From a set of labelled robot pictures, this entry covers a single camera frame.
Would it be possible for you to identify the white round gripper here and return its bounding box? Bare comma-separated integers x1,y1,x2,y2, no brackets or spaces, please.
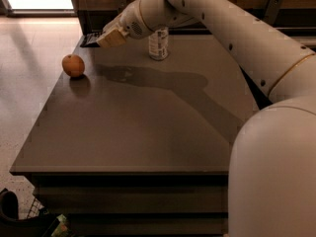
97,0,152,48

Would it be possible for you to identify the black rxbar chocolate bar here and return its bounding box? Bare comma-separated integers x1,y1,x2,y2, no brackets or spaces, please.
80,33,101,47

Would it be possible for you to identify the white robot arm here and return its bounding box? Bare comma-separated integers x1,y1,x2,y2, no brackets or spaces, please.
97,0,316,237

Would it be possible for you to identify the clear plastic water bottle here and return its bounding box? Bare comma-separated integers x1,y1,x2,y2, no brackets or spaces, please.
149,28,169,61

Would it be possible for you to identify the orange fruit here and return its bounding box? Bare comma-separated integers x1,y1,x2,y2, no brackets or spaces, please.
62,54,85,78

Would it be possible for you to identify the upper grey drawer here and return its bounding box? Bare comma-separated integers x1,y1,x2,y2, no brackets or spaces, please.
34,187,228,214

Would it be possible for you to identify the grey drawer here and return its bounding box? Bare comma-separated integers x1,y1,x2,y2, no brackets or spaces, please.
34,187,228,214
70,218,228,236

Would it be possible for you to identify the lower grey drawer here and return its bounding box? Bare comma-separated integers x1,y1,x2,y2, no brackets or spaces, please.
70,218,228,236

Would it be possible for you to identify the green snack package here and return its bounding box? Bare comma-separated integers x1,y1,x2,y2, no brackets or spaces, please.
50,214,71,237

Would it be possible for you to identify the left metal bracket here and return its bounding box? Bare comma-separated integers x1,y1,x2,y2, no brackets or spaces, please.
116,0,130,13

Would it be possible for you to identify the metal bracket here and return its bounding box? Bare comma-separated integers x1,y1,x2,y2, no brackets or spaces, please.
116,0,130,13
263,0,283,25

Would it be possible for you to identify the right metal bracket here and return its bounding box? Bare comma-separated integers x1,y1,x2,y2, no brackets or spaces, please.
263,0,283,25

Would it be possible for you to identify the black wire basket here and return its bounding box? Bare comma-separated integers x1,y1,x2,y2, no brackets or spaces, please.
0,188,57,237

